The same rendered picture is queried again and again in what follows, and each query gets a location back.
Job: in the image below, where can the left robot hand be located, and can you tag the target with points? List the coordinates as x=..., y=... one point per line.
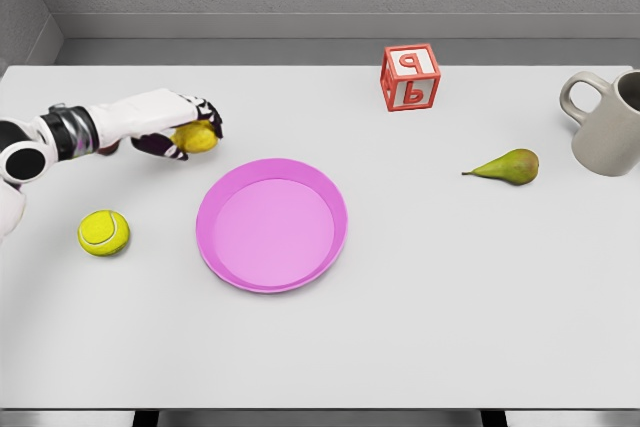
x=160, y=109

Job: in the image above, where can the yellow lemon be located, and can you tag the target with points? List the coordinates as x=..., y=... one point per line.
x=197, y=137

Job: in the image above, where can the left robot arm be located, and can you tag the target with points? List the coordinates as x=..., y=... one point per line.
x=65, y=132

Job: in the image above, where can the pink plate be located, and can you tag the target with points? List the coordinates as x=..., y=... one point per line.
x=271, y=226

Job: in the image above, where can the yellow tennis ball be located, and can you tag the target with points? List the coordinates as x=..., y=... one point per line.
x=103, y=233

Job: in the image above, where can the red letter block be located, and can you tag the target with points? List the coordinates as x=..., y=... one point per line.
x=411, y=78

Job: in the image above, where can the green pear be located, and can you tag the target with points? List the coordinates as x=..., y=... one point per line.
x=510, y=167

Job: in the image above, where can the grey mug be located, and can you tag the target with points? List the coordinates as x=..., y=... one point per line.
x=605, y=124

